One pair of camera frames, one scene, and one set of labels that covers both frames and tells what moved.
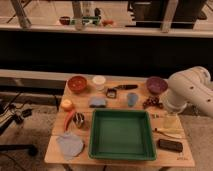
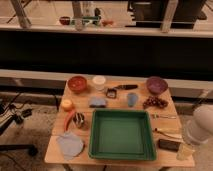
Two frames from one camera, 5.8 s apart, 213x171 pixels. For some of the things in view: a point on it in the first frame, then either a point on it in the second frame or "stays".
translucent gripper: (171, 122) -> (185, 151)
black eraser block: (170, 145) stays
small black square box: (111, 93) stays
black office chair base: (31, 148) stays
